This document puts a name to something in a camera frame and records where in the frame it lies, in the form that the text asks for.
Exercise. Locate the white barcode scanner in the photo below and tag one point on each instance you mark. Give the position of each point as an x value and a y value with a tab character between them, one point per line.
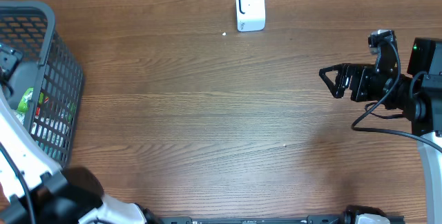
250	15

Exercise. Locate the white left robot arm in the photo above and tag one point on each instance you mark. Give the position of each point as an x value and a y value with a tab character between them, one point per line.
40	191

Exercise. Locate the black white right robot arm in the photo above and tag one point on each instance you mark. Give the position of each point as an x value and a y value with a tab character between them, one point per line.
417	94

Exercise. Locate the grey plastic lattice basket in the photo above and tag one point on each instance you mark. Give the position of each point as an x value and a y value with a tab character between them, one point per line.
33	55

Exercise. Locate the green snack bag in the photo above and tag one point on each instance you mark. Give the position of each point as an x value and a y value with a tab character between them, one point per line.
23	105

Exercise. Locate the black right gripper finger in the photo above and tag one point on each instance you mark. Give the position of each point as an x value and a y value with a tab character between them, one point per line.
336	88
339	69

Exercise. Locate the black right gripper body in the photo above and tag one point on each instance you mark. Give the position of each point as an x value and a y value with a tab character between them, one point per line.
367	84

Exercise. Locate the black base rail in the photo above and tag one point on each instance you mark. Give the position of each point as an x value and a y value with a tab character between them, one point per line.
353	214

